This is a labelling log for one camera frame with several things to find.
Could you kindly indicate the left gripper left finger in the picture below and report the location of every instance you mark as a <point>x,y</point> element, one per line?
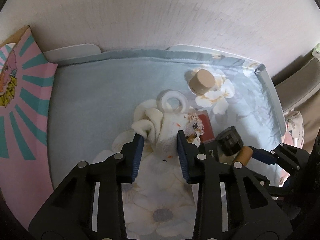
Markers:
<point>88,203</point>

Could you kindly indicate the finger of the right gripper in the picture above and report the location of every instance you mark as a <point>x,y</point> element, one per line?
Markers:
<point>264,156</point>

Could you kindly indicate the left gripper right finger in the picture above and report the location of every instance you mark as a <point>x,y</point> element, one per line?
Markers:
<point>231,203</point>

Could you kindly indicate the cardboard tube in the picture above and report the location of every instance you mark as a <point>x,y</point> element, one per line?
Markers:
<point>244,155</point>

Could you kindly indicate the black round jar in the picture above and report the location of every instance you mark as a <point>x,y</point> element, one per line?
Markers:
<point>230,141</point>

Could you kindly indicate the red card packet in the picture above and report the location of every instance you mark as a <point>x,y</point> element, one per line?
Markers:
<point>208,134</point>

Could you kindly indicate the beige cylinder jar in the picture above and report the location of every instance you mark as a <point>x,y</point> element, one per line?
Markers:
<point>202,82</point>

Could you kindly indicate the cream white towel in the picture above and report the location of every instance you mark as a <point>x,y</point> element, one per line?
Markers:
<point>160,129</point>

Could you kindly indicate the white tape roll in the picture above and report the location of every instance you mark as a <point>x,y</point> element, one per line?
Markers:
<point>172,101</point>

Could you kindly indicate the grey chair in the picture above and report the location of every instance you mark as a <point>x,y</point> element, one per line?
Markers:
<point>299,98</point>

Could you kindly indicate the white table tray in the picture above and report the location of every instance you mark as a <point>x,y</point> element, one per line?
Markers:
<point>87,49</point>

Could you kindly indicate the pink teal cardboard box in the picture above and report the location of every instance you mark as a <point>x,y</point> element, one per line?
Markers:
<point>26,87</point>

